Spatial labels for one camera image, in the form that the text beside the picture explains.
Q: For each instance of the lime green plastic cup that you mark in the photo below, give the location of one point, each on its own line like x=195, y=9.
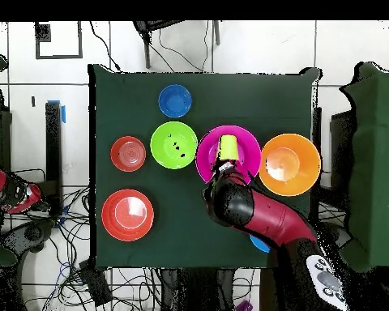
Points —
x=228, y=147

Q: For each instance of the large pink plastic bowl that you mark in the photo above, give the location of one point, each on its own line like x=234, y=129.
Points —
x=207, y=149

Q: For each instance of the lime green plastic bowl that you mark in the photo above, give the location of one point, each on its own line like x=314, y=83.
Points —
x=173, y=152

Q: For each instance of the small dark blue bowl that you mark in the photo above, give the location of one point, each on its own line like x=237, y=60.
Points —
x=175, y=101

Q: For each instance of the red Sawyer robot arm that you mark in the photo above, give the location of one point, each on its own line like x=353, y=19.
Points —
x=272, y=220

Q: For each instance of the large orange plastic bowl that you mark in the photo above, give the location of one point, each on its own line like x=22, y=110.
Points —
x=288, y=165

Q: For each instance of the light blue plastic bowl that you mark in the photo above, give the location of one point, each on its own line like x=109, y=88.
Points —
x=258, y=244

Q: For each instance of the small red-orange plastic bowl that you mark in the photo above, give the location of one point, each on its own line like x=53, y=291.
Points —
x=128, y=154

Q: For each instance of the wide red-orange plastic bowl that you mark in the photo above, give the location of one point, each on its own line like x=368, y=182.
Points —
x=127, y=215

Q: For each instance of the dark grey floor equipment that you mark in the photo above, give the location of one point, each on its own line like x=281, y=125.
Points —
x=338, y=235

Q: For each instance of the small purple floor object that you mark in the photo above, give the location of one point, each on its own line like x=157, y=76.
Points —
x=244, y=306

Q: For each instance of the blue tape strip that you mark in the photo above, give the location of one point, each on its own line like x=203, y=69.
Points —
x=63, y=114

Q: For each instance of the long black bar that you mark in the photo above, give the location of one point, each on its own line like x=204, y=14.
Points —
x=53, y=162

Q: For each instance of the black power brick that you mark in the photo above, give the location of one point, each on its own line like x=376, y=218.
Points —
x=95, y=285

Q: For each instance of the black round floor stand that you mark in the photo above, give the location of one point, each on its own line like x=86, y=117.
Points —
x=29, y=233

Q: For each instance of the black pedestal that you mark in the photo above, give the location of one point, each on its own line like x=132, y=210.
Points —
x=197, y=291

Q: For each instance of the black camera tripod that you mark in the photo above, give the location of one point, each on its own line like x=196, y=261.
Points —
x=147, y=55

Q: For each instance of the black square floor frame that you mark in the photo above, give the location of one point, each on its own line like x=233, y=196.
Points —
x=42, y=32

